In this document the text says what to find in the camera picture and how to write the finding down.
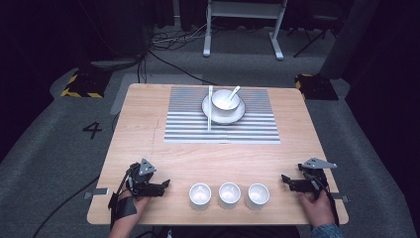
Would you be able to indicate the person's right hand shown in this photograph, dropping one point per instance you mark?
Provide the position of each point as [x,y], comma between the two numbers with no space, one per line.
[317,210]

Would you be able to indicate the white bowl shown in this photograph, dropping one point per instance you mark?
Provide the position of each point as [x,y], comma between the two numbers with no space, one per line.
[224,100]

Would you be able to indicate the white metal stand frame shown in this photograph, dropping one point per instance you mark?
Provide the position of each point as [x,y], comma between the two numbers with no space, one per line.
[244,10]

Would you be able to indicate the white chopsticks pair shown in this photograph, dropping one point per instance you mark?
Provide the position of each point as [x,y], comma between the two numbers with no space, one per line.
[209,109]

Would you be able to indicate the striped grey placemat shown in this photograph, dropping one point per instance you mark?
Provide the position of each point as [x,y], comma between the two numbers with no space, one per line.
[188,125]

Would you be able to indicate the black tripod stand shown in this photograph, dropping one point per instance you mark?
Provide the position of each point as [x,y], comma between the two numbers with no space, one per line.
[313,36]

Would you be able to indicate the white plate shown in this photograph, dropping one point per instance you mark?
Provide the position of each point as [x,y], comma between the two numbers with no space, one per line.
[231,117]

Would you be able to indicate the white cup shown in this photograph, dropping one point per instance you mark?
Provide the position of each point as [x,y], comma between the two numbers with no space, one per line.
[229,194]
[200,195]
[258,195]

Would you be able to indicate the grey tape strip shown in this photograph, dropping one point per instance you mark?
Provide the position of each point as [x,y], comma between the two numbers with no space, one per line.
[99,191]
[341,198]

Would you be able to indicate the person's left hand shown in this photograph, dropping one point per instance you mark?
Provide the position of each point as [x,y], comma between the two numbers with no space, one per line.
[138,205]

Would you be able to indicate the white spoon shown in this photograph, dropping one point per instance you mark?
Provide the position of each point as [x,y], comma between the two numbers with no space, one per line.
[233,92]

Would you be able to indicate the black yellow-striped base plate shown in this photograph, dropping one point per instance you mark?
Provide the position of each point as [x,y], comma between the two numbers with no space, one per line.
[317,87]
[87,84]

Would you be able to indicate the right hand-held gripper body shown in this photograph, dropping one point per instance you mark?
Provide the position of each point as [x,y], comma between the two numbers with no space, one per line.
[314,178]

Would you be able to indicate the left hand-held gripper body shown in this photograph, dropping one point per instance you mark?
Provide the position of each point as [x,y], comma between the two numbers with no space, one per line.
[142,180]

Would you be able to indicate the grey curtain column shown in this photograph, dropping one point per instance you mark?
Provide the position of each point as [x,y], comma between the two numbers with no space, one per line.
[346,39]

